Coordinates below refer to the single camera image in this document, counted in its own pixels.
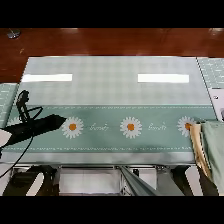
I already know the black cable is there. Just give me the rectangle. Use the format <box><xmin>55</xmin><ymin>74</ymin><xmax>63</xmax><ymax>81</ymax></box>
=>
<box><xmin>0</xmin><ymin>105</ymin><xmax>44</xmax><ymax>180</ymax></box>

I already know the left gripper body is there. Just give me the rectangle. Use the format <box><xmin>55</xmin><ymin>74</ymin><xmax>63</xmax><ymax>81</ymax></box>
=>
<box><xmin>12</xmin><ymin>115</ymin><xmax>58</xmax><ymax>143</ymax></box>

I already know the pale green shirt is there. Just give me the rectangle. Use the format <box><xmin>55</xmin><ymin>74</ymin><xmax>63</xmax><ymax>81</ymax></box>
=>
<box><xmin>201</xmin><ymin>120</ymin><xmax>224</xmax><ymax>196</ymax></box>

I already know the tan garment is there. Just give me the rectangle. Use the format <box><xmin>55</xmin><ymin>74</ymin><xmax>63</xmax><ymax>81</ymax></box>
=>
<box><xmin>189</xmin><ymin>123</ymin><xmax>214</xmax><ymax>181</ymax></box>

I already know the silver frame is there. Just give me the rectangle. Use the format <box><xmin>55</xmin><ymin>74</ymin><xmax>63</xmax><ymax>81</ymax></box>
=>
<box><xmin>0</xmin><ymin>161</ymin><xmax>201</xmax><ymax>197</ymax></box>

